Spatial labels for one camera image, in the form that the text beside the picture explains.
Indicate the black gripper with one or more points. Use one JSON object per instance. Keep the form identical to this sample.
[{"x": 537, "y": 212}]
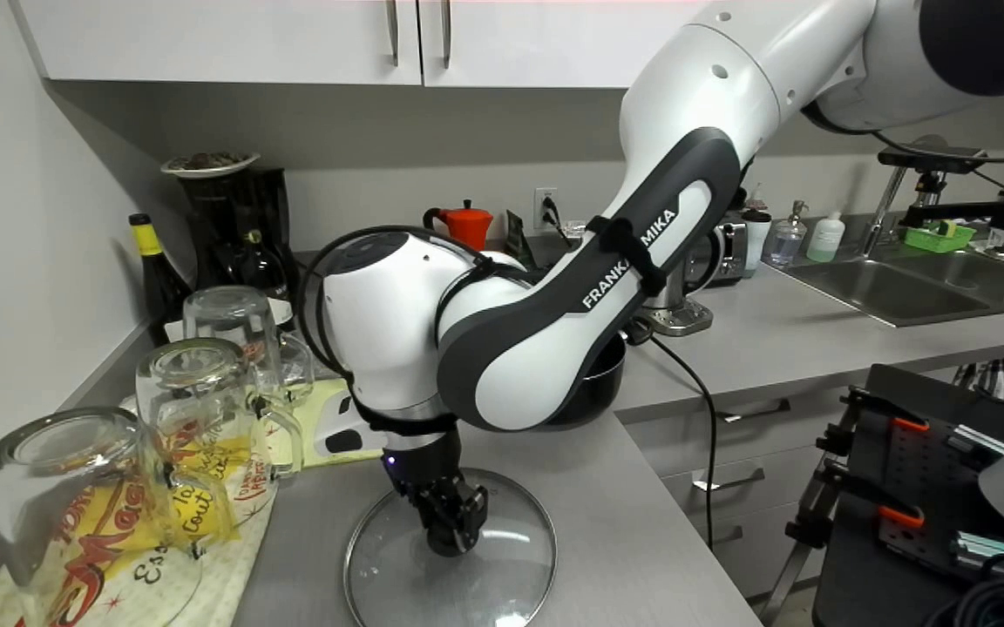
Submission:
[{"x": 442, "y": 488}]

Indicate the glass lid with black knob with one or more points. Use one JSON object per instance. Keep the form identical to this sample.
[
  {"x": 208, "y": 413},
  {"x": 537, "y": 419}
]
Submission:
[{"x": 507, "y": 576}]

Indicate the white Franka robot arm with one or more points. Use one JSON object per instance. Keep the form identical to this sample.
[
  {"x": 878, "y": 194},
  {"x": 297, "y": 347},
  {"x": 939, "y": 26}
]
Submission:
[{"x": 550, "y": 314}]

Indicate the red moka pot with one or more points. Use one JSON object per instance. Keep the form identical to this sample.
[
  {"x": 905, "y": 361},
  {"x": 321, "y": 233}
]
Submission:
[{"x": 468, "y": 226}]

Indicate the printed red yellow dish towel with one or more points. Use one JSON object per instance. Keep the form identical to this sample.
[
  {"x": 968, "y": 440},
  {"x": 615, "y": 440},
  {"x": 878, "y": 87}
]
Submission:
[{"x": 241, "y": 553}]

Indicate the grey drawer cabinet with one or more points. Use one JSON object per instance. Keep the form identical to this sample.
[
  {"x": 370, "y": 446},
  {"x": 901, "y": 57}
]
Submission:
[{"x": 665, "y": 511}]

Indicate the clear glass mug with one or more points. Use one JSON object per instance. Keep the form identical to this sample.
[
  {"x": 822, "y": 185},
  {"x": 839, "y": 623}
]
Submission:
[
  {"x": 201, "y": 404},
  {"x": 70, "y": 511},
  {"x": 241, "y": 331}
]

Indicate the black coffee maker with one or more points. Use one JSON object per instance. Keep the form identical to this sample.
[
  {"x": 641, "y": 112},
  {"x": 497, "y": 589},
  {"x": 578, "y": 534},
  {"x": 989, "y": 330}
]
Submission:
[{"x": 234, "y": 233}]

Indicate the dark bottle with yellow cap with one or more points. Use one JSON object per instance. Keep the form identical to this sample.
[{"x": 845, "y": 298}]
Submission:
[{"x": 160, "y": 291}]

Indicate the silver toaster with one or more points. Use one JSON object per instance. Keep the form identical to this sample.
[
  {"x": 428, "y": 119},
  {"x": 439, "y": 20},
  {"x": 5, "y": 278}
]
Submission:
[{"x": 748, "y": 250}]

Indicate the clear soap dispenser bottle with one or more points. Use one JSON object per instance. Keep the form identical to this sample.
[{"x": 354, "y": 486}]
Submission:
[{"x": 788, "y": 243}]

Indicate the black equipment cart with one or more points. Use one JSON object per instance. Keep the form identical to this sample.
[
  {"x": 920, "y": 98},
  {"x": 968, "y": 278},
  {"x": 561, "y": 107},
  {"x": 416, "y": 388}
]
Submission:
[{"x": 923, "y": 465}]

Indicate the white green bottle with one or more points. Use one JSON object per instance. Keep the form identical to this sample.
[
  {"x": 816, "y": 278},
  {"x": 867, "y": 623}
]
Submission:
[{"x": 828, "y": 240}]

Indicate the white upper cabinet door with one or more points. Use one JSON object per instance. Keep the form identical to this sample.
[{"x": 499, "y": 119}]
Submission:
[
  {"x": 211, "y": 40},
  {"x": 525, "y": 40}
]

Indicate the stainless steel sink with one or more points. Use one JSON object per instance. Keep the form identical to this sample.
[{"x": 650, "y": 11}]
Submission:
[{"x": 899, "y": 291}]

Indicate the green sponge holder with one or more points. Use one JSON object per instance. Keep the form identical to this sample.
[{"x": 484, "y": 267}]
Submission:
[{"x": 939, "y": 240}]

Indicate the white wall outlet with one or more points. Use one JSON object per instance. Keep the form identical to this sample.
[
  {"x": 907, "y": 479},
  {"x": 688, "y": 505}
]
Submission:
[{"x": 544, "y": 212}]

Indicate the black camera on tripod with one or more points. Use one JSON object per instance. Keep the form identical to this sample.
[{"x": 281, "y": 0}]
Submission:
[{"x": 934, "y": 157}]

